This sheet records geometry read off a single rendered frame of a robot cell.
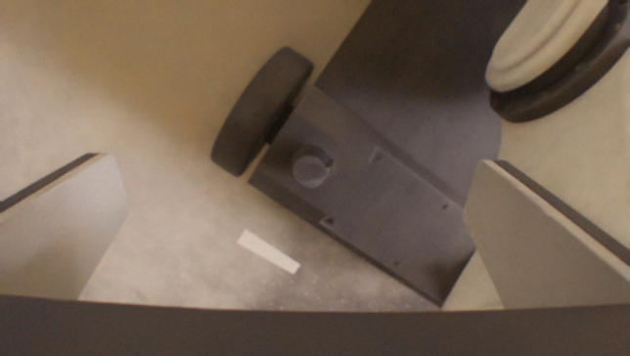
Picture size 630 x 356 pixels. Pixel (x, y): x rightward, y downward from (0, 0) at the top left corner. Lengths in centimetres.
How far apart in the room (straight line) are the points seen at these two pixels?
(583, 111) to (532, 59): 6
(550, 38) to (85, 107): 71
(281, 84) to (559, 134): 28
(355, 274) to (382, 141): 35
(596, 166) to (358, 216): 27
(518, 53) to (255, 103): 27
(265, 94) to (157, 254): 46
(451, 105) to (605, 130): 22
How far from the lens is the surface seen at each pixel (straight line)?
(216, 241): 69
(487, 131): 47
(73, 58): 74
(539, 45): 32
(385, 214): 43
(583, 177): 25
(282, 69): 42
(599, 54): 31
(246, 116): 40
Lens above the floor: 59
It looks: 75 degrees down
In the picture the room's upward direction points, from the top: 175 degrees counter-clockwise
